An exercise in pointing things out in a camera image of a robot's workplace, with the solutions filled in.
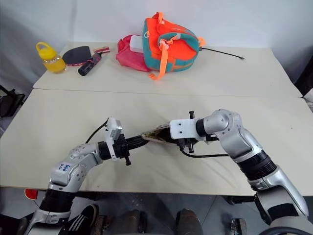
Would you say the dark rounded shape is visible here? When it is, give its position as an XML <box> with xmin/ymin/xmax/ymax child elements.
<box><xmin>175</xmin><ymin>208</ymin><xmax>204</xmax><ymax>235</ymax></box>

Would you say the orange teal backpack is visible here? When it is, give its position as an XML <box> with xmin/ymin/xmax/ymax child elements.
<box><xmin>142</xmin><ymin>11</ymin><xmax>205</xmax><ymax>82</ymax></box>

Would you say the thin black rod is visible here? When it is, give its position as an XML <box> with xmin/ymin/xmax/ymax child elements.
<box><xmin>198</xmin><ymin>47</ymin><xmax>246</xmax><ymax>60</ymax></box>

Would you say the red plastic object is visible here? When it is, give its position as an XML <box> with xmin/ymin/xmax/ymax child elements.
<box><xmin>24</xmin><ymin>188</ymin><xmax>39</xmax><ymax>201</ymax></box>

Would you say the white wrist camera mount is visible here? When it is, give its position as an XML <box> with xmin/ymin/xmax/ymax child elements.
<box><xmin>169</xmin><ymin>118</ymin><xmax>198</xmax><ymax>141</ymax></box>
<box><xmin>105</xmin><ymin>117</ymin><xmax>126</xmax><ymax>162</ymax></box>

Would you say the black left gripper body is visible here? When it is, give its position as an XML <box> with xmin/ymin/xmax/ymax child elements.
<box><xmin>114</xmin><ymin>135</ymin><xmax>133</xmax><ymax>166</ymax></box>

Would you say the grey plaid pouch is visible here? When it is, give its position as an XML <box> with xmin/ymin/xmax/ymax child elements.
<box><xmin>141</xmin><ymin>123</ymin><xmax>197</xmax><ymax>148</ymax></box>

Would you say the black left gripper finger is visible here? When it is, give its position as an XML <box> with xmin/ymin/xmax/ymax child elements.
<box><xmin>128</xmin><ymin>141</ymin><xmax>151</xmax><ymax>150</ymax></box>
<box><xmin>127</xmin><ymin>136</ymin><xmax>148</xmax><ymax>144</ymax></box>

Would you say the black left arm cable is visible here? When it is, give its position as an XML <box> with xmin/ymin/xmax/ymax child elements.
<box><xmin>85</xmin><ymin>117</ymin><xmax>110</xmax><ymax>144</ymax></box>

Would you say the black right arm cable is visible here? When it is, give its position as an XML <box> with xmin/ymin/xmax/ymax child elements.
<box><xmin>179</xmin><ymin>144</ymin><xmax>231</xmax><ymax>159</ymax></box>

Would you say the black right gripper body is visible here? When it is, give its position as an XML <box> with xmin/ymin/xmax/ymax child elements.
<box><xmin>174</xmin><ymin>111</ymin><xmax>197</xmax><ymax>154</ymax></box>

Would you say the black white striped shoe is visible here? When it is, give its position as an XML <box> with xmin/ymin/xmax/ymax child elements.
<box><xmin>61</xmin><ymin>204</ymin><xmax>100</xmax><ymax>233</ymax></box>

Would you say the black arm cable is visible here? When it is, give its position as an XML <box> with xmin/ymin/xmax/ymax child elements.
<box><xmin>85</xmin><ymin>117</ymin><xmax>110</xmax><ymax>144</ymax></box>
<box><xmin>179</xmin><ymin>144</ymin><xmax>231</xmax><ymax>159</ymax></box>

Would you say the black chair frame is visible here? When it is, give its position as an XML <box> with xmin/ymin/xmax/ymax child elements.
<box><xmin>0</xmin><ymin>84</ymin><xmax>25</xmax><ymax>118</ymax></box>

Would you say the yellow lidded drink bottle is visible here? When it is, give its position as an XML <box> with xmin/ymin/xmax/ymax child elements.
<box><xmin>35</xmin><ymin>41</ymin><xmax>67</xmax><ymax>75</ymax></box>

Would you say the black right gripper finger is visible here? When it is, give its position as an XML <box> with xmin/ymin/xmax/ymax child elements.
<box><xmin>159</xmin><ymin>129</ymin><xmax>176</xmax><ymax>144</ymax></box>

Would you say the black red cylindrical case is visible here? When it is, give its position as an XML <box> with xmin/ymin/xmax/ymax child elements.
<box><xmin>77</xmin><ymin>52</ymin><xmax>104</xmax><ymax>77</ymax></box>

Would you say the white plastic box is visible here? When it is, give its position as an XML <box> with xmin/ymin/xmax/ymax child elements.
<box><xmin>129</xmin><ymin>35</ymin><xmax>145</xmax><ymax>53</ymax></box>

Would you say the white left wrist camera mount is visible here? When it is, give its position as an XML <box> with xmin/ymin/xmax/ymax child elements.
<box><xmin>105</xmin><ymin>117</ymin><xmax>126</xmax><ymax>162</ymax></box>

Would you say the pink fabric bag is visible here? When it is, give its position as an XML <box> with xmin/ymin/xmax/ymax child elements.
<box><xmin>115</xmin><ymin>34</ymin><xmax>153</xmax><ymax>73</ymax></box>

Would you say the black red table tennis paddle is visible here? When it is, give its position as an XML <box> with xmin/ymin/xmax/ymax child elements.
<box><xmin>62</xmin><ymin>45</ymin><xmax>111</xmax><ymax>68</ymax></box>

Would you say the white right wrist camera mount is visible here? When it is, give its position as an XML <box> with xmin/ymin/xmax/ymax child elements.
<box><xmin>169</xmin><ymin>118</ymin><xmax>198</xmax><ymax>141</ymax></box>

